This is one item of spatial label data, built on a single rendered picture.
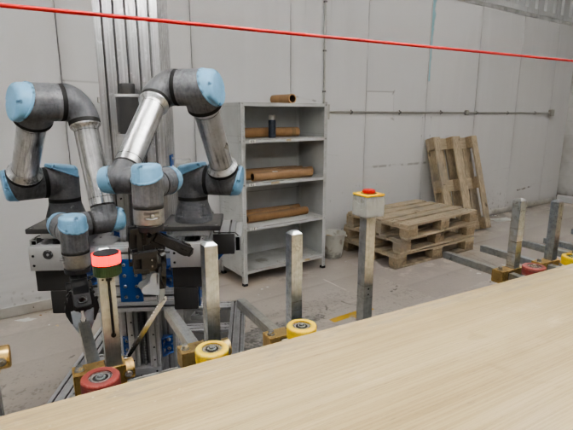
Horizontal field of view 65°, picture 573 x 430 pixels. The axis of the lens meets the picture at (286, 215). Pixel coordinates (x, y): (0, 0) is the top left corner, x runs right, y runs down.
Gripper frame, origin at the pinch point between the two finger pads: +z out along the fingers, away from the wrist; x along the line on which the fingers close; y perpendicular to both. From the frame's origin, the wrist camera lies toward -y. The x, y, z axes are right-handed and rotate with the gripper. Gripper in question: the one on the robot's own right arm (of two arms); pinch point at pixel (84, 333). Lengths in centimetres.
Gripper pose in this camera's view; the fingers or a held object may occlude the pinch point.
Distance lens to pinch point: 150.6
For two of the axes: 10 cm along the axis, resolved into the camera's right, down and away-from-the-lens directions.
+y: -4.8, -2.2, 8.5
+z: -0.1, 9.7, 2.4
